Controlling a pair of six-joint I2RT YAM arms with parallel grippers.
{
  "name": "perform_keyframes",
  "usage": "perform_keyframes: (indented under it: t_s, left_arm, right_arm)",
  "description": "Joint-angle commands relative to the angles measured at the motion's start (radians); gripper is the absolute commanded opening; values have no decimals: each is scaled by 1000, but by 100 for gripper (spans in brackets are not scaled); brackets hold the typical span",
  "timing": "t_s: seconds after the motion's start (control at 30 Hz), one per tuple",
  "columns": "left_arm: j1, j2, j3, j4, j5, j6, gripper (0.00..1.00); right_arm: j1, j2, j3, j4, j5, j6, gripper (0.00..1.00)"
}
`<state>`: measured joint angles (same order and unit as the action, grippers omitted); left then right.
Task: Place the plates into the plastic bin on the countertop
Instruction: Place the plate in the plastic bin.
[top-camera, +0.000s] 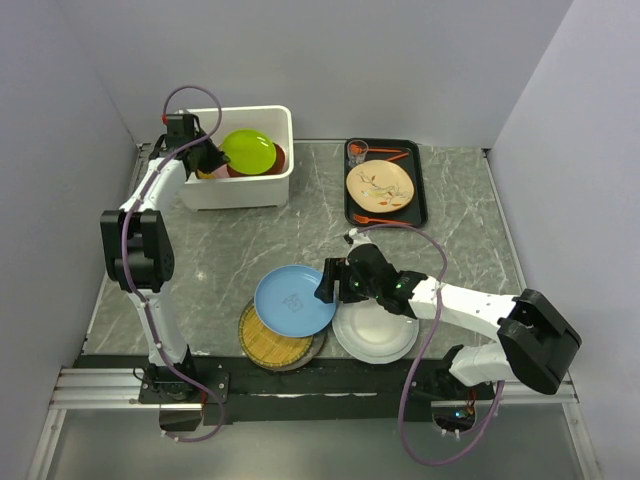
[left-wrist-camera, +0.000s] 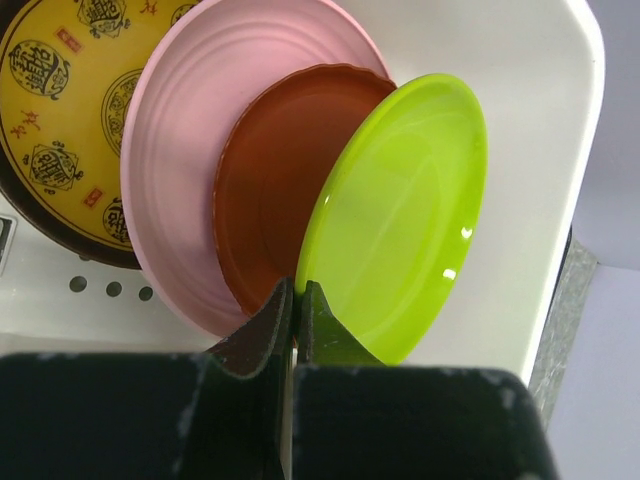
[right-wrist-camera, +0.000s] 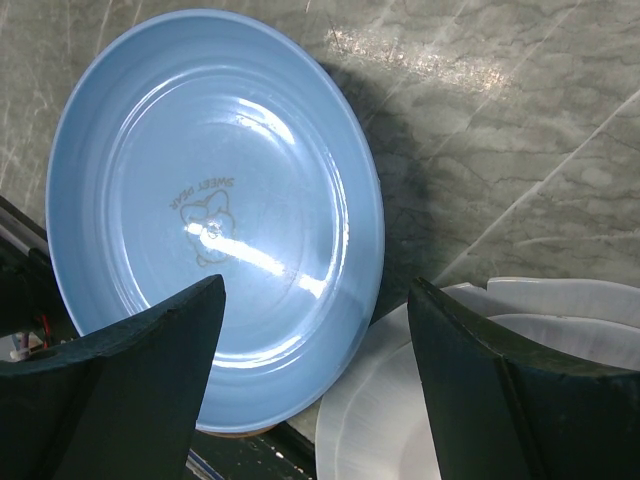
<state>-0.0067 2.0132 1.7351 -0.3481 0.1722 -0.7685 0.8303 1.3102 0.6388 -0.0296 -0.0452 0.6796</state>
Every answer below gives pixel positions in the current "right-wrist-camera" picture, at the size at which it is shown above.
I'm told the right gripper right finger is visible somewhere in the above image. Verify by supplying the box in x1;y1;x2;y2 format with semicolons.
408;278;639;479

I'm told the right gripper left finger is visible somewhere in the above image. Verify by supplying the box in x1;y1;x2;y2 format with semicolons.
1;275;226;479

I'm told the blue plastic plate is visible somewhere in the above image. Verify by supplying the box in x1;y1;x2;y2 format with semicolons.
46;9;384;433

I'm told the white ribbed deep plate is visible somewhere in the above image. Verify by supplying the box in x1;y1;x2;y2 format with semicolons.
330;312;639;479

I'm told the dark brown rimmed plate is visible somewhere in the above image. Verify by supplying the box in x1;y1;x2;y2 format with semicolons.
205;425;276;439

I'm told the aluminium frame rail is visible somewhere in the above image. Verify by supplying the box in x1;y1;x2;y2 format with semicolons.
1;197;51;267

